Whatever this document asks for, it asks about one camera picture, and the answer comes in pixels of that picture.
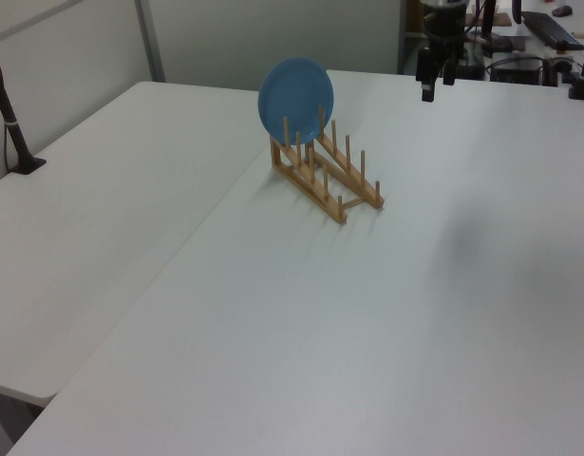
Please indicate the black Franka gripper body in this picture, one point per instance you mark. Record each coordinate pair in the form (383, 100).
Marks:
(443, 35)

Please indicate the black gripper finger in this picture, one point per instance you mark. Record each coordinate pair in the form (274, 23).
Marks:
(448, 75)
(426, 71)

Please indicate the blue round plate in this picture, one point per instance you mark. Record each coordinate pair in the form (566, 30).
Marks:
(296, 97)

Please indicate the wooden plate rack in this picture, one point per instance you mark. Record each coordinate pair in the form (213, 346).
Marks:
(327, 176)

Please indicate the brown wooden board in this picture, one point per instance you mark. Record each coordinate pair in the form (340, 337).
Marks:
(501, 20)

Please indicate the black electronics box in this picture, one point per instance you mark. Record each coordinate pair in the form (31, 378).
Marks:
(515, 70)

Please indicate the black computer keyboard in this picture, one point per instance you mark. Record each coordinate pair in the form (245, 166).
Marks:
(552, 29)

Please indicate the dark computer mouse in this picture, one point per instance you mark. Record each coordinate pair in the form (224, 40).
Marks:
(562, 10)

